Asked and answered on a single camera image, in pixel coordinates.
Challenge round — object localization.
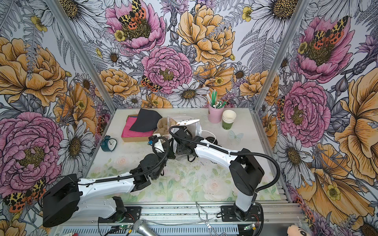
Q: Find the white patterned paper gift bag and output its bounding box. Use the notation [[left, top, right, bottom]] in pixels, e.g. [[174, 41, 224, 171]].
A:
[[167, 115, 216, 146]]

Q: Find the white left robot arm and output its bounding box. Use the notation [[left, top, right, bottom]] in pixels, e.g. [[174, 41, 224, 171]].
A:
[[42, 137, 173, 228]]

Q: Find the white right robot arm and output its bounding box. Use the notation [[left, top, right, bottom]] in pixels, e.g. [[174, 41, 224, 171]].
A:
[[168, 125, 281, 221]]

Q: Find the stack of pulp carriers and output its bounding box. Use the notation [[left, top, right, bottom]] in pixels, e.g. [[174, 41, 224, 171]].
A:
[[153, 118, 169, 136]]

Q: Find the pink straw holder cup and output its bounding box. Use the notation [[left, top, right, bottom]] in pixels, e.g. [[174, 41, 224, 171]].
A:
[[208, 106, 224, 124]]

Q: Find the black paper napkin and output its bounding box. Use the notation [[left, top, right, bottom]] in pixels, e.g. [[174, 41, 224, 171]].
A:
[[130, 109, 162, 133]]

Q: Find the brown cardboard tray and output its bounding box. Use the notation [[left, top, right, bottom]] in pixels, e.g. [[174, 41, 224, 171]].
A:
[[121, 115, 149, 143]]

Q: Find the green straws bundle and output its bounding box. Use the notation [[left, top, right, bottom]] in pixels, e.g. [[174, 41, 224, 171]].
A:
[[206, 90, 226, 109]]

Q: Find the stack of paper cups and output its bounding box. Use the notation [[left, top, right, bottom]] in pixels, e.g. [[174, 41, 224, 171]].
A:
[[222, 110, 237, 130]]

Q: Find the teal alarm clock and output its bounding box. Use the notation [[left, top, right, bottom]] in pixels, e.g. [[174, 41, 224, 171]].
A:
[[100, 135, 117, 152]]

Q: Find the silver microphone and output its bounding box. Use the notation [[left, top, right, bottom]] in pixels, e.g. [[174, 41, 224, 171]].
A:
[[133, 219, 157, 236]]

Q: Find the pink plush toy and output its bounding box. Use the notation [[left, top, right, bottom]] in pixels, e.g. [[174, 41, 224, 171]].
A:
[[287, 225, 311, 236]]

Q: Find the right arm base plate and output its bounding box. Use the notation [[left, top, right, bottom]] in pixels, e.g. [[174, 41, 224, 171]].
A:
[[220, 205, 263, 222]]

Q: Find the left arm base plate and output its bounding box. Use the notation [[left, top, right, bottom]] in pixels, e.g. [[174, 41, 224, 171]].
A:
[[98, 206, 142, 223]]

